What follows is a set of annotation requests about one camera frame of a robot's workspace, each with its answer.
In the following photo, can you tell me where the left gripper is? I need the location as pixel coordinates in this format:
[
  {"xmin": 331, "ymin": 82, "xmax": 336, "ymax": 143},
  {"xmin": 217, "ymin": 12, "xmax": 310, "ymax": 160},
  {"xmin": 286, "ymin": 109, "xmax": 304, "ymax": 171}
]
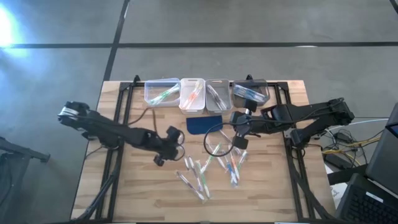
[{"xmin": 152, "ymin": 126, "xmax": 186, "ymax": 167}]

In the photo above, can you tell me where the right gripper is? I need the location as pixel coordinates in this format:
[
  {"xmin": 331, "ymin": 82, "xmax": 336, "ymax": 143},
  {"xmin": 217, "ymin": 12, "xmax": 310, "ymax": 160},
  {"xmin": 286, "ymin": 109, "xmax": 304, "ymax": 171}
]
[{"xmin": 229, "ymin": 99, "xmax": 266, "ymax": 150}]

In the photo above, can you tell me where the dark grey plastic bin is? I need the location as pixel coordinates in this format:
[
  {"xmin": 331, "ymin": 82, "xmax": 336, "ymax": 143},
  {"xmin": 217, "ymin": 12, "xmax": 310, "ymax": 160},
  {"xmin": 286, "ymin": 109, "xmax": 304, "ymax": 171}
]
[{"xmin": 232, "ymin": 78, "xmax": 271, "ymax": 109}]

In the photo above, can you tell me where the dark blue cloth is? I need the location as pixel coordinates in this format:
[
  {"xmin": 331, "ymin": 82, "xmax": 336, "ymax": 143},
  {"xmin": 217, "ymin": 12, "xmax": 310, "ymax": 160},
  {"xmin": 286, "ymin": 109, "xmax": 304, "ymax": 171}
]
[{"xmin": 185, "ymin": 114, "xmax": 224, "ymax": 136}]

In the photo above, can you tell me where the light grey plastic bin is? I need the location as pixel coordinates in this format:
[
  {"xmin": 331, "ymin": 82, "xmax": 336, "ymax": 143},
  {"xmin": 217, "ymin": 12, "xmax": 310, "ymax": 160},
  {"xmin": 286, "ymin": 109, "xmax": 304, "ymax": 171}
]
[{"xmin": 205, "ymin": 78, "xmax": 233, "ymax": 115}]

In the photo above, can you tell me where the white plastic bin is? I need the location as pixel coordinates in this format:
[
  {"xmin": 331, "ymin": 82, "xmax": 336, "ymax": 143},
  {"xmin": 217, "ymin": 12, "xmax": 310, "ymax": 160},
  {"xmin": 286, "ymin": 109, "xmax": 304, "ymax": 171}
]
[{"xmin": 179, "ymin": 77, "xmax": 206, "ymax": 115}]

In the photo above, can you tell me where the clear plastic bin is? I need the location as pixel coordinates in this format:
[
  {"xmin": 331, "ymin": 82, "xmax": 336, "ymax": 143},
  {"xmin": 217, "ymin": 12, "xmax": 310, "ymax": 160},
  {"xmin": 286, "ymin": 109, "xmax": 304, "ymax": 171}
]
[{"xmin": 144, "ymin": 77, "xmax": 182, "ymax": 108}]

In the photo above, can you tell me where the black power brick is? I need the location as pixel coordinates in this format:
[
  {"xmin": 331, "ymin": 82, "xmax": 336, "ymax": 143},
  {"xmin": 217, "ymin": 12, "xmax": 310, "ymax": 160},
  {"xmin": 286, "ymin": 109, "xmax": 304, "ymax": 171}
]
[{"xmin": 324, "ymin": 153, "xmax": 354, "ymax": 170}]

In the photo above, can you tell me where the small black power adapter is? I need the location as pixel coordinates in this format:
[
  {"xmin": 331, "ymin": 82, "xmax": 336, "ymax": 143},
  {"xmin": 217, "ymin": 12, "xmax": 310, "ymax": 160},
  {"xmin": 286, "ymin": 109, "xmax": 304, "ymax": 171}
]
[{"xmin": 335, "ymin": 132, "xmax": 353, "ymax": 144}]

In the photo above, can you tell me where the white paper sheet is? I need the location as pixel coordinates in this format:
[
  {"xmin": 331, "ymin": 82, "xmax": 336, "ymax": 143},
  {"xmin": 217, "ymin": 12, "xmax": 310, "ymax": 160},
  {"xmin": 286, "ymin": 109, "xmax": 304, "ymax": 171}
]
[{"xmin": 329, "ymin": 182, "xmax": 348, "ymax": 203}]

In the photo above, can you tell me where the black laptop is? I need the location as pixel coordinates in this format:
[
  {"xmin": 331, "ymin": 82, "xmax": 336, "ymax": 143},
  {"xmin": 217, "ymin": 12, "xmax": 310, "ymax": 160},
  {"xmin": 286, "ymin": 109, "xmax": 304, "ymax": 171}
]
[{"xmin": 334, "ymin": 102, "xmax": 398, "ymax": 224}]

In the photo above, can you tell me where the black floor stand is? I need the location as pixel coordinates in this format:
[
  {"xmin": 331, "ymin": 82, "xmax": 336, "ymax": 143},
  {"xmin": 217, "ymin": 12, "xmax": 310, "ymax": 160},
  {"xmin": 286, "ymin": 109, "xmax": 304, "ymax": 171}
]
[{"xmin": 0, "ymin": 136, "xmax": 51, "ymax": 224}]

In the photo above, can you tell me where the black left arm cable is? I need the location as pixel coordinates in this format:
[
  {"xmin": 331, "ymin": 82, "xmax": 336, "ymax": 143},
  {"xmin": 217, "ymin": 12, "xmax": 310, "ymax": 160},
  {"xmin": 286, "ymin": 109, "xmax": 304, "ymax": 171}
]
[{"xmin": 127, "ymin": 107, "xmax": 187, "ymax": 162}]

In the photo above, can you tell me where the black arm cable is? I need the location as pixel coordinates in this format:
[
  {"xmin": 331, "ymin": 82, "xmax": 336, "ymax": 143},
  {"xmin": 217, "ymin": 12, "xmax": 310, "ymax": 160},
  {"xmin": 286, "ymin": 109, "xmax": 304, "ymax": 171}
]
[
  {"xmin": 127, "ymin": 107, "xmax": 187, "ymax": 162},
  {"xmin": 203, "ymin": 123, "xmax": 246, "ymax": 157}
]

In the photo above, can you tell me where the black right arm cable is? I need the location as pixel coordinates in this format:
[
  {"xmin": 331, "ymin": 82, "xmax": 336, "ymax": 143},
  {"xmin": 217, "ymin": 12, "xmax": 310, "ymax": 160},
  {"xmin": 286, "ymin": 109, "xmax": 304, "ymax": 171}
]
[{"xmin": 203, "ymin": 123, "xmax": 246, "ymax": 157}]

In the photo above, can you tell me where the black strap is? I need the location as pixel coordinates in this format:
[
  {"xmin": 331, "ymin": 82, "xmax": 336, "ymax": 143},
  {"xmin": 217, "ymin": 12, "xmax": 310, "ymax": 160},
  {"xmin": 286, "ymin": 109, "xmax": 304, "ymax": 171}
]
[{"xmin": 327, "ymin": 164, "xmax": 369, "ymax": 187}]

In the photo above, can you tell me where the yellow cable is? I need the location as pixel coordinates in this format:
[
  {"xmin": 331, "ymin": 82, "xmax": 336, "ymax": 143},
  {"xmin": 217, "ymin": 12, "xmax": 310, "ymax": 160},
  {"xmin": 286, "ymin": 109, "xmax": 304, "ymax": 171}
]
[{"xmin": 322, "ymin": 136, "xmax": 383, "ymax": 156}]

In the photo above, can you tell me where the white cable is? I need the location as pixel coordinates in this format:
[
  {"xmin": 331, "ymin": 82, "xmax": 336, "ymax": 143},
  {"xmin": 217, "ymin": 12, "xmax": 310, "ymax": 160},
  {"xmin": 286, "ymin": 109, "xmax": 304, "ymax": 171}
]
[{"xmin": 351, "ymin": 117, "xmax": 390, "ymax": 126}]

